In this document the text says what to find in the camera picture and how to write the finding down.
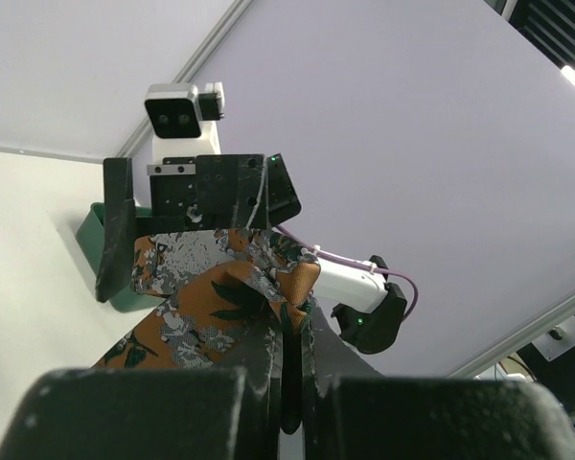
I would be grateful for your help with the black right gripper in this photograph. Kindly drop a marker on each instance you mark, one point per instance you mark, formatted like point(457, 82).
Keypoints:
point(206, 192)

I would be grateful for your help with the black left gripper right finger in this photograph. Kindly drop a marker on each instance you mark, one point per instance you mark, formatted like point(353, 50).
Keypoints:
point(350, 411)

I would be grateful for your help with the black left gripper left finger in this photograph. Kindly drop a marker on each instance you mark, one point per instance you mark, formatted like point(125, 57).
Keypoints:
point(228, 411)

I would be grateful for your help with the orange grey floral tie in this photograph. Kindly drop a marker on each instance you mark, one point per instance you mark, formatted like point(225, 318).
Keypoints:
point(213, 287)

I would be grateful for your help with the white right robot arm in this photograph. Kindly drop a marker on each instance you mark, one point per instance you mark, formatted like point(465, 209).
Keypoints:
point(369, 309)

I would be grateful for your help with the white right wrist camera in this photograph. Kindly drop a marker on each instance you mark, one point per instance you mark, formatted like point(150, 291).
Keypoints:
point(184, 119)

